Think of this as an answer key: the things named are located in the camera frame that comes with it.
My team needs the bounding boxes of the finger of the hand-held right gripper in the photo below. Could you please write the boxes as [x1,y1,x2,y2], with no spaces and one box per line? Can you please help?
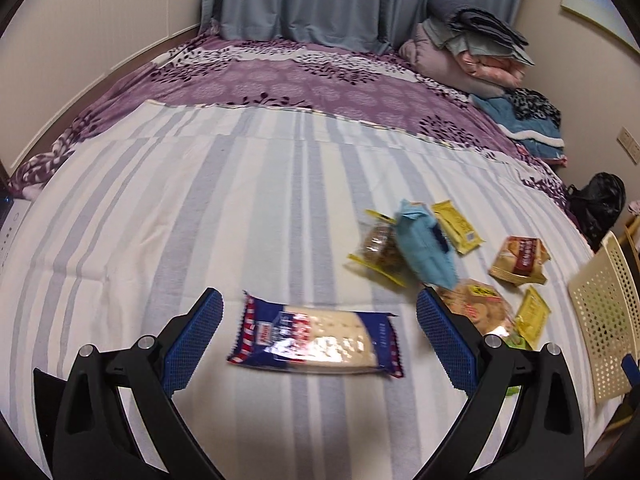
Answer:
[621,353,640,388]

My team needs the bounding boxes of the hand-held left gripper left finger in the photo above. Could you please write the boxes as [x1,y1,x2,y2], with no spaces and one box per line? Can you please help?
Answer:
[32,287,226,480]

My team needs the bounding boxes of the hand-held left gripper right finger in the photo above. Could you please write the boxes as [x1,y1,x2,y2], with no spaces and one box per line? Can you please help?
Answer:
[415,286,586,480]

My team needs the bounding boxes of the cream perforated plastic basket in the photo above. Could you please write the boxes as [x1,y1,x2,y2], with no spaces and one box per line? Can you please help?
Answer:
[567,231,640,406]

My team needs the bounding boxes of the yellow snack packet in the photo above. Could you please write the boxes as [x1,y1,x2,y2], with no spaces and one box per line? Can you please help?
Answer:
[514,286,552,351]
[431,200,486,257]

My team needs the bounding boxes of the light blue snack packet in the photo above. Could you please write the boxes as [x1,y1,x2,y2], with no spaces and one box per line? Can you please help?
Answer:
[395,199,460,291]

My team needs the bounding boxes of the brown orange snack packet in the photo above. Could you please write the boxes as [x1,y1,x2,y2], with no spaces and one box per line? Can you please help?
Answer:
[488,236,552,287]

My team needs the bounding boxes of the clear cookie packet yellow edges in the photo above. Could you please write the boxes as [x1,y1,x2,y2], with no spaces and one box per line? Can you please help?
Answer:
[347,210,408,288]

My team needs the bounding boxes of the blue red cracker packet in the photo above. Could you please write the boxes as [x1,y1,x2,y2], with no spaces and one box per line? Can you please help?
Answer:
[226,290,405,380]

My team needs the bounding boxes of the tan bread packet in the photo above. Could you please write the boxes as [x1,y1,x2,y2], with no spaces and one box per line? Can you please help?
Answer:
[436,277,517,338]

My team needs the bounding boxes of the green snack packet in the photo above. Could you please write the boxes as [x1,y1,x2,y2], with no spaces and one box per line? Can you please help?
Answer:
[504,332,532,397]

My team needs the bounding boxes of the wooden chair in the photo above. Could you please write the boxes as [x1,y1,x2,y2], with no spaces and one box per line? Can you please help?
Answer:
[622,212,640,271]

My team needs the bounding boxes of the striped white grey blanket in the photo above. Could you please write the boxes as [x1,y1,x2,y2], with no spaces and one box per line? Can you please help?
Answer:
[0,100,616,480]

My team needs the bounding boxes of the black plastic bag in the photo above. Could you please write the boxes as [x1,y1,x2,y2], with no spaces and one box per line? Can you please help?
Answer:
[567,172,627,251]

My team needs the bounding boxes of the white appliance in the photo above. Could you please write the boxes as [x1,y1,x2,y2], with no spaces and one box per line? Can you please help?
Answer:
[0,192,23,271]

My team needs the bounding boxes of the blue fleece blanket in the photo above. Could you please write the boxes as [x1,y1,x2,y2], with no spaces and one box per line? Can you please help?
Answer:
[472,92,566,161]

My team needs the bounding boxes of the black leopard print cloth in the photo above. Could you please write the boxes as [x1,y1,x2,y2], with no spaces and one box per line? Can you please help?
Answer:
[505,87,562,126]

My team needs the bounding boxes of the pink floral folded quilt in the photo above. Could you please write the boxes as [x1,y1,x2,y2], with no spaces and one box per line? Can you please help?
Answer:
[460,49,526,98]

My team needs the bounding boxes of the purple floral bedsheet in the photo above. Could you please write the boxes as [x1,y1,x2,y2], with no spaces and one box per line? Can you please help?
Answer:
[9,20,576,211]

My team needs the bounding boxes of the mauve folded quilt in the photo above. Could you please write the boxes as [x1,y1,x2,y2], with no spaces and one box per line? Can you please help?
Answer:
[398,22,476,93]

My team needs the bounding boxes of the grey green folded sheet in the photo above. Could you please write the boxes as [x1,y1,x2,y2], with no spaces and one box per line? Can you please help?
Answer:
[440,30,535,67]

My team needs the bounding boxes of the dark grey folded blanket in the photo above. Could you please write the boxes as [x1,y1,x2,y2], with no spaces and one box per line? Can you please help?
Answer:
[427,0,530,48]

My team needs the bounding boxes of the grey blue curtain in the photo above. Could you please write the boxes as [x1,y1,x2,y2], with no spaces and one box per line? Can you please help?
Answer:
[202,0,538,56]

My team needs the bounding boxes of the wall socket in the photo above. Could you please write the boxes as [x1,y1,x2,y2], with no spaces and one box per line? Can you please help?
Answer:
[617,127,640,163]

